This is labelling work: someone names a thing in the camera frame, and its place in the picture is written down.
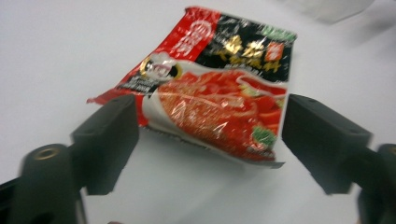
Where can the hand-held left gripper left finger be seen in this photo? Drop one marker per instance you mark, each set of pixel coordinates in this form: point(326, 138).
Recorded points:
point(104, 143)

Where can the red and black food packet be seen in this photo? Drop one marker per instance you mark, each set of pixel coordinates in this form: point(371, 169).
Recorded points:
point(218, 102)

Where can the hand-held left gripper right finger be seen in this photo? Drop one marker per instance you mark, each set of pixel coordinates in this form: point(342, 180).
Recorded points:
point(323, 143)

